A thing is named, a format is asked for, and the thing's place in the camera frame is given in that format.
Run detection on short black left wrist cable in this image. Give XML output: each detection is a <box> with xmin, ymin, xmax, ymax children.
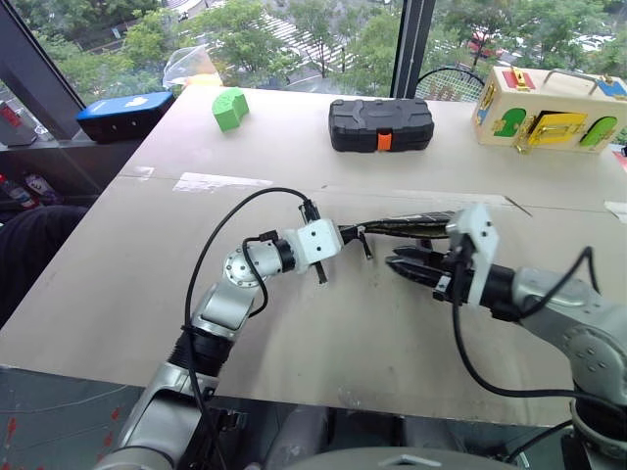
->
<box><xmin>241</xmin><ymin>229</ymin><xmax>281</xmax><ymax>319</ymax></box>

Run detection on dark vertical window post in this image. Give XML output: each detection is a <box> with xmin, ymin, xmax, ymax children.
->
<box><xmin>389</xmin><ymin>0</ymin><xmax>438</xmax><ymax>100</ymax></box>

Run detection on red and white packet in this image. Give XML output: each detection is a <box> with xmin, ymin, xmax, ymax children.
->
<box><xmin>0</xmin><ymin>171</ymin><xmax>38</xmax><ymax>211</ymax></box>

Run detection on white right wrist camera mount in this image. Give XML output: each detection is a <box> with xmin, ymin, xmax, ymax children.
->
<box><xmin>444</xmin><ymin>202</ymin><xmax>501</xmax><ymax>306</ymax></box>

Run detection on blue and black box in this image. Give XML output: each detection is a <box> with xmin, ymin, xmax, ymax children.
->
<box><xmin>75</xmin><ymin>91</ymin><xmax>176</xmax><ymax>144</ymax></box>

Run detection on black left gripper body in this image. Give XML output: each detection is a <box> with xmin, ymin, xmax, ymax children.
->
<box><xmin>337</xmin><ymin>222</ymin><xmax>368</xmax><ymax>247</ymax></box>

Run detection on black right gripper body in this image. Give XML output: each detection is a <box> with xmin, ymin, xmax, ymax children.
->
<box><xmin>430</xmin><ymin>247</ymin><xmax>475</xmax><ymax>304</ymax></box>

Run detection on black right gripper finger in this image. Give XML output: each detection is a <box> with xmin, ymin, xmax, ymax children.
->
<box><xmin>384</xmin><ymin>255</ymin><xmax>442</xmax><ymax>291</ymax></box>
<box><xmin>391</xmin><ymin>246</ymin><xmax>445</xmax><ymax>269</ymax></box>

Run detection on wooden lock activity box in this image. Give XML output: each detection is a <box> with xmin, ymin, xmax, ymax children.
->
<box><xmin>471</xmin><ymin>65</ymin><xmax>627</xmax><ymax>156</ymax></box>

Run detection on green plastic block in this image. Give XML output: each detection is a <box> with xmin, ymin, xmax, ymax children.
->
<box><xmin>211</xmin><ymin>86</ymin><xmax>251</xmax><ymax>134</ymax></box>

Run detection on long black left arm cable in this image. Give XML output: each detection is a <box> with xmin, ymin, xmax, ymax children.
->
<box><xmin>181</xmin><ymin>187</ymin><xmax>320</xmax><ymax>470</ymax></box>

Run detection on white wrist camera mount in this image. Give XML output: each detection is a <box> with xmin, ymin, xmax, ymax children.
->
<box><xmin>293</xmin><ymin>218</ymin><xmax>345</xmax><ymax>275</ymax></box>
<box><xmin>444</xmin><ymin>202</ymin><xmax>501</xmax><ymax>306</ymax></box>

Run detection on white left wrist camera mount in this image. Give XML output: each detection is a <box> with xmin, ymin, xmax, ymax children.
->
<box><xmin>293</xmin><ymin>218</ymin><xmax>345</xmax><ymax>275</ymax></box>

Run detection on black tool case orange latch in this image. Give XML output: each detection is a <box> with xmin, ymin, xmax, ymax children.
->
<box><xmin>327</xmin><ymin>97</ymin><xmax>436</xmax><ymax>154</ymax></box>

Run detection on grey device with red label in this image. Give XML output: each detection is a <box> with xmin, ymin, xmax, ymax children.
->
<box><xmin>0</xmin><ymin>99</ymin><xmax>39</xmax><ymax>148</ymax></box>

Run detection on clear plastic bag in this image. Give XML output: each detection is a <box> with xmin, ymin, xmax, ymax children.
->
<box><xmin>163</xmin><ymin>44</ymin><xmax>222</xmax><ymax>90</ymax></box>

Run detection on dark grey rounded shape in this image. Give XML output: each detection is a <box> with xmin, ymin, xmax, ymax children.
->
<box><xmin>263</xmin><ymin>404</ymin><xmax>337</xmax><ymax>464</ymax></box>

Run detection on dark slanted window beam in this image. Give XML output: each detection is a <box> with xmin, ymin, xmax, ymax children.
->
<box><xmin>0</xmin><ymin>0</ymin><xmax>88</xmax><ymax>144</ymax></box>

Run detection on black rounded bulky object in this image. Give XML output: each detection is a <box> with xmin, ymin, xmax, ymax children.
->
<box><xmin>0</xmin><ymin>204</ymin><xmax>90</xmax><ymax>328</ymax></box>

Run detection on white tape piece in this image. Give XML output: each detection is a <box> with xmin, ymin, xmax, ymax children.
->
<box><xmin>603</xmin><ymin>199</ymin><xmax>627</xmax><ymax>225</ymax></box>

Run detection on purple and white packet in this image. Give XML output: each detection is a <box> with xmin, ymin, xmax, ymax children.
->
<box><xmin>23</xmin><ymin>171</ymin><xmax>64</xmax><ymax>206</ymax></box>

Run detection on badminton racket head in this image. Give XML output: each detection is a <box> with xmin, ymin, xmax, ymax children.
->
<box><xmin>414</xmin><ymin>67</ymin><xmax>486</xmax><ymax>104</ymax></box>

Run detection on grey robot torso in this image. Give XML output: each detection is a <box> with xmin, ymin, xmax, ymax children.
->
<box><xmin>282</xmin><ymin>446</ymin><xmax>521</xmax><ymax>470</ymax></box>

